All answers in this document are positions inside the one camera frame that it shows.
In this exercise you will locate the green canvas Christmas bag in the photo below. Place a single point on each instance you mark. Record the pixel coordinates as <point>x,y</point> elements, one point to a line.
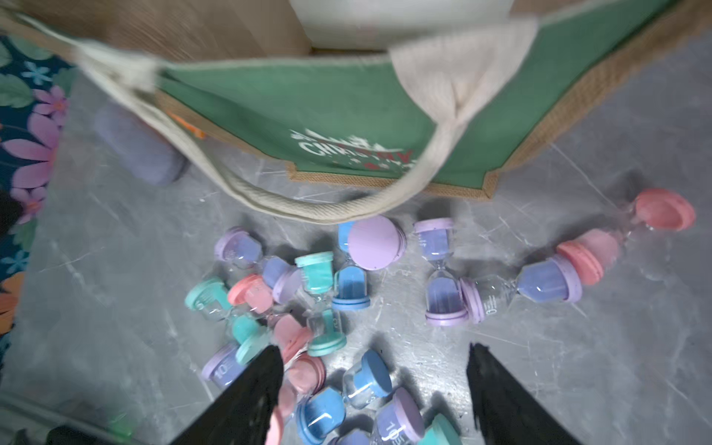
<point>328,136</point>

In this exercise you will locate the purple oval case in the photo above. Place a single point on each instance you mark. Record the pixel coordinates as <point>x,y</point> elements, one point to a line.
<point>143,151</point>

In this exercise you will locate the blue hourglass bottom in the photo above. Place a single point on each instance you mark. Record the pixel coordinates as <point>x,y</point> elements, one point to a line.
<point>319,415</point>

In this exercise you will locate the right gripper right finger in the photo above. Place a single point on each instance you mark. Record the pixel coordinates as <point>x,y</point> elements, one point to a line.
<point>504,411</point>

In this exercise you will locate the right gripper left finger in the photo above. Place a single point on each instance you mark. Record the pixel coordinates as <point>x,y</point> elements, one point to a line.
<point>242,414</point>

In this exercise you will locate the purple hourglass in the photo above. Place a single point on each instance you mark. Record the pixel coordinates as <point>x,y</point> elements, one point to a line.
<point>554,279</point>
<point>445,305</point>
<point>223,368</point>
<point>376,243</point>

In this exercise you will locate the green hourglass left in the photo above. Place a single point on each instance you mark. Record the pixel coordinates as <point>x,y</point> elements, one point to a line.
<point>210,299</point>

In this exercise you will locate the blue hourglass near bag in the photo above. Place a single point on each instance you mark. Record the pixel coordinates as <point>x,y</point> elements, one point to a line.
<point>351,280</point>

